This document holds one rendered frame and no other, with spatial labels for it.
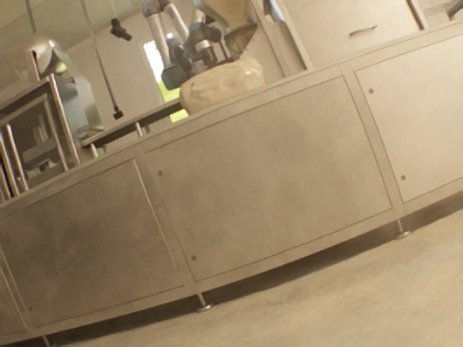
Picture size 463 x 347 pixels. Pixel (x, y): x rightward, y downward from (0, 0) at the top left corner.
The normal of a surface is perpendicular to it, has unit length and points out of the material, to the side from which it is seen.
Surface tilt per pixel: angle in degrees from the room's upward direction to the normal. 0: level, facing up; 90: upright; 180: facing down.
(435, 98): 90
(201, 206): 90
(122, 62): 90
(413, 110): 90
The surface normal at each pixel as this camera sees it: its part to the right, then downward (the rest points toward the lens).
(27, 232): -0.13, 0.05
